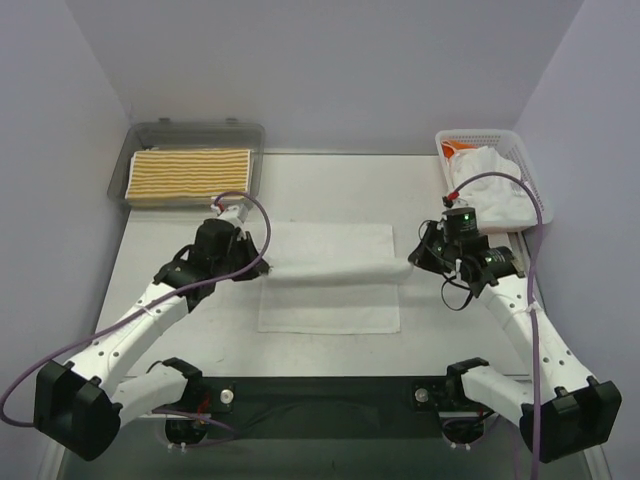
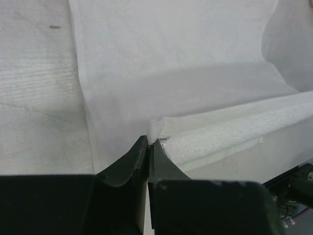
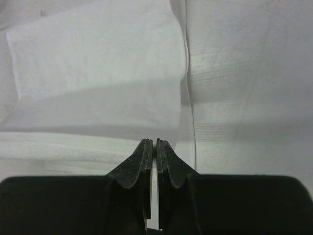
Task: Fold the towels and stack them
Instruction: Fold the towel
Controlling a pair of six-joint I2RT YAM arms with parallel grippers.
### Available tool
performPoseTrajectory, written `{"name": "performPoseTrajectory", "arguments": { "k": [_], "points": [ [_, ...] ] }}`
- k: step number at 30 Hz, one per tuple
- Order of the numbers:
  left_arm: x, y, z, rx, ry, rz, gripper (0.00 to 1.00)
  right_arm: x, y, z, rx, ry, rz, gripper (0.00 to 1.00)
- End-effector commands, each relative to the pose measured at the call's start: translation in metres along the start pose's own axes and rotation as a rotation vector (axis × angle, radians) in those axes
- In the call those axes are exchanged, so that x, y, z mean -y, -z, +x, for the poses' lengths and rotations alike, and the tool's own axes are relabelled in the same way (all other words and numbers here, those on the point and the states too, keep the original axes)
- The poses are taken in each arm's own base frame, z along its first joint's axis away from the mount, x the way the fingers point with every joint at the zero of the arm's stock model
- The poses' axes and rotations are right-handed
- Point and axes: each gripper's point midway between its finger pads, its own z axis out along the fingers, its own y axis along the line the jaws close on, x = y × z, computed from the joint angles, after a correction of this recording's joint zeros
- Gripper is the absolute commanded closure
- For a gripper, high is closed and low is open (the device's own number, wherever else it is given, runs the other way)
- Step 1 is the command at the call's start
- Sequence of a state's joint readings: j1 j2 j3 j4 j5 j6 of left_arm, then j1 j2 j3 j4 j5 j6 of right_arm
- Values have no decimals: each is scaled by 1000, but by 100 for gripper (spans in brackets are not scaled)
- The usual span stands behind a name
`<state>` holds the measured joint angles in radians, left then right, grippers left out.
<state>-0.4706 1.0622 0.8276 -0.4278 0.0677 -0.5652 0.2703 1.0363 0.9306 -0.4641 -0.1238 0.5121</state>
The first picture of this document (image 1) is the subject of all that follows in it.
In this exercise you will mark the white towel in basket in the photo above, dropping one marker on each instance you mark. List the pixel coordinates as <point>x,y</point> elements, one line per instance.
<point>498,201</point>

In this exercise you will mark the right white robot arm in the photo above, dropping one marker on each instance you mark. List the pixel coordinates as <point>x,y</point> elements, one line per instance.
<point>566,409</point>

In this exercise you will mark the aluminium frame rail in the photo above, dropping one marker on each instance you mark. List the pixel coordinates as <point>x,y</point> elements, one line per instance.
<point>525,250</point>

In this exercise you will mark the orange cloth in basket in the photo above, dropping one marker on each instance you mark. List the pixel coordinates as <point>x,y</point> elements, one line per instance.
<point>451,147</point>

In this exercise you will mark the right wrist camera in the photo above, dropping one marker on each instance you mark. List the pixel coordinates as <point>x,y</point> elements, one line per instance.
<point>459,223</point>

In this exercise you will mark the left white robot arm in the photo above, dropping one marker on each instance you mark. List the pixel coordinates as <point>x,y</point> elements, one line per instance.
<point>83,403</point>

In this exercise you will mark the clear grey plastic container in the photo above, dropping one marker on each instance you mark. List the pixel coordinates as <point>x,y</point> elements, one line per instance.
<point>167,134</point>

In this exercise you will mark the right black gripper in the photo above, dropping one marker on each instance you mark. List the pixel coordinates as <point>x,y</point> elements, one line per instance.
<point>427,248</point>

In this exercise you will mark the plain white towel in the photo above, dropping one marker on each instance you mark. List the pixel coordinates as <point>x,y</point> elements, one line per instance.
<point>332,279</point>

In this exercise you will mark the white plastic basket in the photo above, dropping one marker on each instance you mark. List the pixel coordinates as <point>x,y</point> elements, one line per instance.
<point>510,146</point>

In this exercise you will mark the yellow white striped towel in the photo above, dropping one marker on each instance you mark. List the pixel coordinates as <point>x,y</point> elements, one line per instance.
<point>187,174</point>

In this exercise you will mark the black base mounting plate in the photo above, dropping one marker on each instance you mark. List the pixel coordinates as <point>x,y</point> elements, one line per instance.
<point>418,393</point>

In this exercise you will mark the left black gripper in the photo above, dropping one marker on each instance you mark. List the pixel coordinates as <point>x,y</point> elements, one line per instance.
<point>248,253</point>

